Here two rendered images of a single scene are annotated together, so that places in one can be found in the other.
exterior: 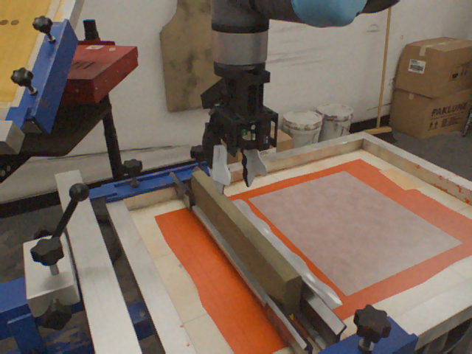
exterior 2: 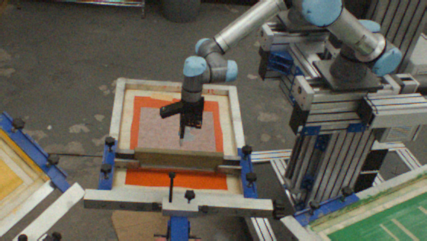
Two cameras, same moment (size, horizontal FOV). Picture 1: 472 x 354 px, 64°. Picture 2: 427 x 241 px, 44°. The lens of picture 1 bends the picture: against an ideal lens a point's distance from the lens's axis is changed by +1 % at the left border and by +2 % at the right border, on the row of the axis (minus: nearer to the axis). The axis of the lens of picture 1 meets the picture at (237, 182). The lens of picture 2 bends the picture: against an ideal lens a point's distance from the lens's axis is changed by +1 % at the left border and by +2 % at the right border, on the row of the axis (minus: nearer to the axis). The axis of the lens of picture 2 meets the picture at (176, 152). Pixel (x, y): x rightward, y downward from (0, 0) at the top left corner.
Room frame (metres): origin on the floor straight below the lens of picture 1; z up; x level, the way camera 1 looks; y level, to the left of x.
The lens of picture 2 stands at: (-0.07, 1.43, 2.40)
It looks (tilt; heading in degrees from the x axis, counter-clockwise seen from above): 41 degrees down; 294
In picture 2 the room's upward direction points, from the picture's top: 6 degrees clockwise
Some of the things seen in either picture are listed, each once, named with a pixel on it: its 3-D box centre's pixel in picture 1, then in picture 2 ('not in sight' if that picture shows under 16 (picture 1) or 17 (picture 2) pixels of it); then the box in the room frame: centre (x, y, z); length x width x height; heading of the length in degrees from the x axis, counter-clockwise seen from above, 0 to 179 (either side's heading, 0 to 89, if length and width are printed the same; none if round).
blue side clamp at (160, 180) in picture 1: (169, 186); (107, 168); (0.77, 0.16, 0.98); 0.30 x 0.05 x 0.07; 118
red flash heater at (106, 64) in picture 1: (66, 68); not in sight; (1.56, 0.70, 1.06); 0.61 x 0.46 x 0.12; 178
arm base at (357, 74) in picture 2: not in sight; (351, 62); (0.09, -0.63, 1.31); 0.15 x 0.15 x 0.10
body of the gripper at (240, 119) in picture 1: (241, 107); (191, 110); (0.52, -0.01, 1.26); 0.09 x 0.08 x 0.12; 28
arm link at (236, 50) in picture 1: (241, 46); (191, 92); (0.53, -0.01, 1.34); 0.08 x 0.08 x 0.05
